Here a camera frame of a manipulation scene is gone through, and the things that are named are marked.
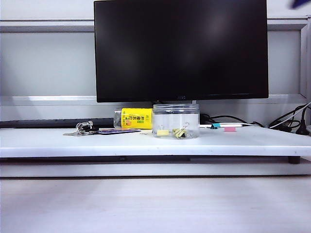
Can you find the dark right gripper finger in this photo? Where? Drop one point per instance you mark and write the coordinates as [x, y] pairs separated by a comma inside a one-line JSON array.
[[301, 3]]

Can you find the round transparent plastic box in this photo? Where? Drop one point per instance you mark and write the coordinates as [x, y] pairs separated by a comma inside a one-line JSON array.
[[176, 114]]

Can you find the yellow black striped binder clip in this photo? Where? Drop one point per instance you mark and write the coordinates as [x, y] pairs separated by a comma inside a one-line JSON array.
[[179, 134]]

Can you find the black power plug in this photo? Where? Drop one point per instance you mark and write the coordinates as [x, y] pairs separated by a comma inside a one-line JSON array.
[[302, 126]]

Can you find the black computer monitor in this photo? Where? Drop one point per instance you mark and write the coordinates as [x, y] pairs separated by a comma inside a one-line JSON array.
[[170, 48]]

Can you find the pink binder clip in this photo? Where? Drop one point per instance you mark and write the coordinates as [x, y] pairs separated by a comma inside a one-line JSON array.
[[229, 129]]

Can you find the teal binder clip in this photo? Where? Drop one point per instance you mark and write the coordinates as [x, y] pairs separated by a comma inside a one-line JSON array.
[[215, 125]]

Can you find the black riser foot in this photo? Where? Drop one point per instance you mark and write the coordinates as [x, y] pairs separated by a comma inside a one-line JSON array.
[[294, 160]]

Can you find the yellow label plastic bottle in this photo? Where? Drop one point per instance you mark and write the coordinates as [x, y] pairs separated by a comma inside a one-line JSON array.
[[136, 118]]

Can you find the black key fob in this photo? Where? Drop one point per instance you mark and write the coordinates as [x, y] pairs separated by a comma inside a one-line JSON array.
[[93, 131]]

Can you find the silver key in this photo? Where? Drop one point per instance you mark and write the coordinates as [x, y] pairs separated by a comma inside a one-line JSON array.
[[71, 134]]

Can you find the white desk riser board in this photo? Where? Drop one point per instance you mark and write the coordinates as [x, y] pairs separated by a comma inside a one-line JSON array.
[[73, 145]]

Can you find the black keyboard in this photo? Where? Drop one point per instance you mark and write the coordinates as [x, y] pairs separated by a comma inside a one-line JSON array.
[[48, 122]]

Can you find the aluminium frame post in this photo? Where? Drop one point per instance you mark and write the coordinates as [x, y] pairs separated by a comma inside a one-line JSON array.
[[303, 60]]

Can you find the aluminium frame rail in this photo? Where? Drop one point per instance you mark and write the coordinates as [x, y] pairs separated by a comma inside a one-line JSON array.
[[48, 99]]

